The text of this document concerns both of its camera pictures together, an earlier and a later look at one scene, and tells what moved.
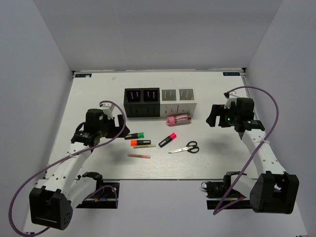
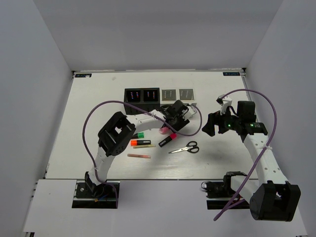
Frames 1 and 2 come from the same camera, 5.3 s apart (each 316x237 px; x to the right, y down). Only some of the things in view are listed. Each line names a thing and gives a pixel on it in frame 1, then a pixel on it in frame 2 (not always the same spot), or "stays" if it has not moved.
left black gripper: (116, 130) -> (182, 123)
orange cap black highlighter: (136, 142) stays
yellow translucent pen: (144, 146) stays
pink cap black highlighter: (172, 137) stays
